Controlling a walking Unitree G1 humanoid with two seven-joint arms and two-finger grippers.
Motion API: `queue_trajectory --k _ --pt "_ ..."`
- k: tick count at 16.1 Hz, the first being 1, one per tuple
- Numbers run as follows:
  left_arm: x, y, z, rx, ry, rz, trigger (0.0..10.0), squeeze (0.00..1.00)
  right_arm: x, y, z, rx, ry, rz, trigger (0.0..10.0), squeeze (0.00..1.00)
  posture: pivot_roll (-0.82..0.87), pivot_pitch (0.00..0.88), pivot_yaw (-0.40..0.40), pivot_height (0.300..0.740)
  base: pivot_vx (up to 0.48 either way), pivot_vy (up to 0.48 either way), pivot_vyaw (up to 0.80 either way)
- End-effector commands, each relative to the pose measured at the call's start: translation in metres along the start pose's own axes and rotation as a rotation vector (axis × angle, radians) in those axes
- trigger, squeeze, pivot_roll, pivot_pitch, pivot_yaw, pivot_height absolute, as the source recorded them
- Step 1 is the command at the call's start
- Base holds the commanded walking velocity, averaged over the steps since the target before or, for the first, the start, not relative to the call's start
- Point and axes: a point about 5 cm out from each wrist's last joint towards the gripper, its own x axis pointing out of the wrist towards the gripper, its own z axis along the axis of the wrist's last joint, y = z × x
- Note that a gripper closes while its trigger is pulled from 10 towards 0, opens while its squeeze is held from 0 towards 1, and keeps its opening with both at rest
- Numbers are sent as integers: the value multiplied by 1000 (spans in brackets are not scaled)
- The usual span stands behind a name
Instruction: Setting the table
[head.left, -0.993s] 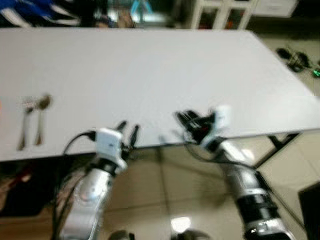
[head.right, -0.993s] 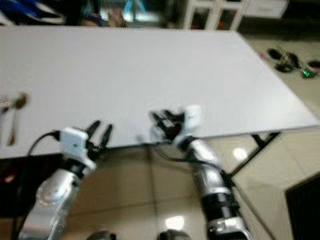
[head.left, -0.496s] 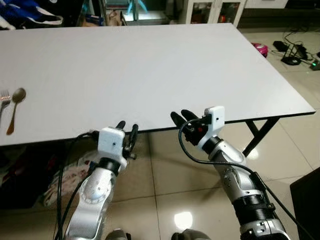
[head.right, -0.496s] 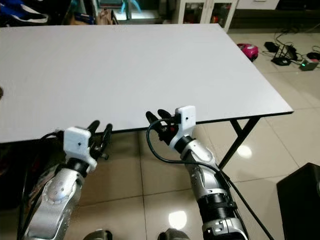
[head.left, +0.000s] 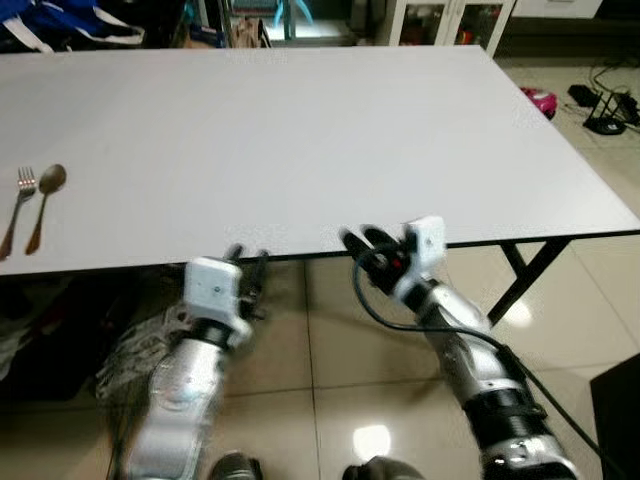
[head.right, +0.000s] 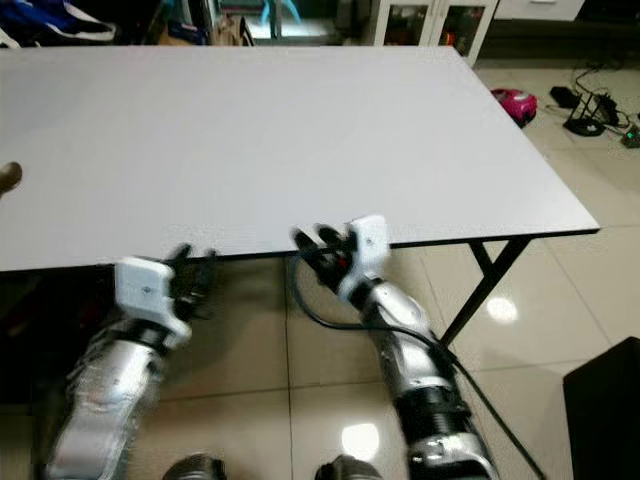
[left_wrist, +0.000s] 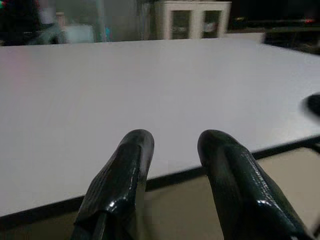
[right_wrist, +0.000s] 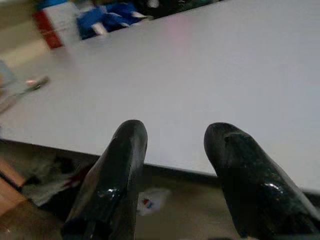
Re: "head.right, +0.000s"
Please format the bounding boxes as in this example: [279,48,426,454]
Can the black table leg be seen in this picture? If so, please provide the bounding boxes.
[438,235,533,347]

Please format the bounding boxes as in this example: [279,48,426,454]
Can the black bin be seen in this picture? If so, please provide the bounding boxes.
[0,272,121,406]

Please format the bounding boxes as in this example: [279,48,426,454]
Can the dark robot left leg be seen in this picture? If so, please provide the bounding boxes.
[159,452,232,480]

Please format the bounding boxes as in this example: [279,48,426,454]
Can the dark robot leg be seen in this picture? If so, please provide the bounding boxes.
[314,455,403,480]
[159,452,232,480]

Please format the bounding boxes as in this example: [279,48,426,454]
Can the metal spoon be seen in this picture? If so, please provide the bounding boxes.
[0,160,24,197]

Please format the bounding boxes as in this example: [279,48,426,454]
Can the dark robot right leg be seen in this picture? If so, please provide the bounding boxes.
[314,455,403,480]

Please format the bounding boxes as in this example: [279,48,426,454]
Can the pink round device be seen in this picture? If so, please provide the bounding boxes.
[489,87,540,130]

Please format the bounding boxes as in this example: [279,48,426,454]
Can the white cabinet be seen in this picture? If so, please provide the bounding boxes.
[369,0,502,67]

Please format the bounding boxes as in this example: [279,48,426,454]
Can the blue clothing with white stripe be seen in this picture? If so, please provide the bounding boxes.
[0,0,118,48]

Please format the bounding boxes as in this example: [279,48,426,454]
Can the black floor stand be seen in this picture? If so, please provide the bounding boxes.
[549,70,623,139]

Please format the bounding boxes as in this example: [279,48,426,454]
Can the black box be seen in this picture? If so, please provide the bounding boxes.
[562,337,640,480]

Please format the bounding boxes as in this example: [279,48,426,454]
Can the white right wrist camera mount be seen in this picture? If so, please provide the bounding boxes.
[344,213,394,297]

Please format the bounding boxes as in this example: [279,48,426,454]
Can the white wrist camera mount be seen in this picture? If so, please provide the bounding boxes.
[344,213,394,297]
[114,256,192,338]

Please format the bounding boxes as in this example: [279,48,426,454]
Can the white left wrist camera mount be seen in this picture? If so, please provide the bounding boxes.
[114,256,192,338]

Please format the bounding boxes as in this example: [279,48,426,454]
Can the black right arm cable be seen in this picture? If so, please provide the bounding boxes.
[284,255,553,480]

